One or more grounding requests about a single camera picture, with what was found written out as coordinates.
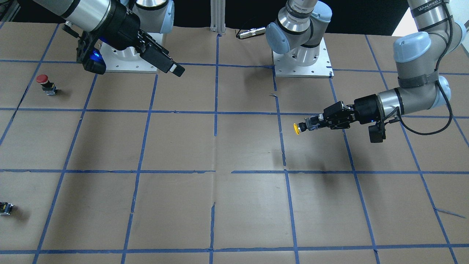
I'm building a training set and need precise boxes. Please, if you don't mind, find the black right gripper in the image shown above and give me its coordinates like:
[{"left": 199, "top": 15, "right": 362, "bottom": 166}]
[{"left": 125, "top": 30, "right": 185, "bottom": 77}]

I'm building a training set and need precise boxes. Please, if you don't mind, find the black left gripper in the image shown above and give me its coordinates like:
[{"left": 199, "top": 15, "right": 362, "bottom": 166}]
[{"left": 318, "top": 101, "right": 358, "bottom": 130}]

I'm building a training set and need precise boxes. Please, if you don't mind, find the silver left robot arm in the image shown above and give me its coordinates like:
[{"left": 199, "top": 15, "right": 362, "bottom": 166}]
[{"left": 306, "top": 0, "right": 468, "bottom": 132}]

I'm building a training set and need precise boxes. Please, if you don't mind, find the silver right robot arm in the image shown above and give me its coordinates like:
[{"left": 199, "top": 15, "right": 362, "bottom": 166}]
[{"left": 37, "top": 0, "right": 185, "bottom": 77}]

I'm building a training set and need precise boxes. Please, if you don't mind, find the red push button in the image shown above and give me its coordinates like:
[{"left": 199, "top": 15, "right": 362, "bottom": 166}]
[{"left": 36, "top": 74, "right": 58, "bottom": 96}]

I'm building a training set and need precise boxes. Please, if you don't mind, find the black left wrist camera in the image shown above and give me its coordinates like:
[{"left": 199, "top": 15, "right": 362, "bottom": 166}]
[{"left": 368, "top": 121, "right": 386, "bottom": 143}]

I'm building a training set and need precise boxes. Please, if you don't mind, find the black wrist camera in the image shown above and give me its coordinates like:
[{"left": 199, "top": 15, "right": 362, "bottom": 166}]
[
  {"left": 62, "top": 21, "right": 107, "bottom": 75},
  {"left": 368, "top": 121, "right": 386, "bottom": 143}
]

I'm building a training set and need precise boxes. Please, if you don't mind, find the arm aluminium base plate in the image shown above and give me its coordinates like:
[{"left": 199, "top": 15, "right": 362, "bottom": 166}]
[
  {"left": 99, "top": 43, "right": 159, "bottom": 73},
  {"left": 272, "top": 38, "right": 335, "bottom": 78}
]

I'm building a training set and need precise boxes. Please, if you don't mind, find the aluminium frame post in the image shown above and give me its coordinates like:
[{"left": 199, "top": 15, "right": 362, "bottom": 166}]
[{"left": 210, "top": 0, "right": 226, "bottom": 35}]

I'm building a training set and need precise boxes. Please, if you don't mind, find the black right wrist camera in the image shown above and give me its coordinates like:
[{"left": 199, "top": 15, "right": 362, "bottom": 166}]
[{"left": 62, "top": 21, "right": 107, "bottom": 75}]

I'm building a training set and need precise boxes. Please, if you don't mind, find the silver cable connector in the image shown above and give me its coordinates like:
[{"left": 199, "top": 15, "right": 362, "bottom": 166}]
[{"left": 236, "top": 27, "right": 266, "bottom": 40}]

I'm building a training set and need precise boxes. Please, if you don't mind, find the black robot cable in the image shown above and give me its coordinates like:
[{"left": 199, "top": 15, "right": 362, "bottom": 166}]
[{"left": 388, "top": 0, "right": 455, "bottom": 136}]

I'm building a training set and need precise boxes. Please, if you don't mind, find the small black switch block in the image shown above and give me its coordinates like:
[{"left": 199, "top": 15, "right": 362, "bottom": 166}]
[{"left": 0, "top": 202, "right": 15, "bottom": 216}]

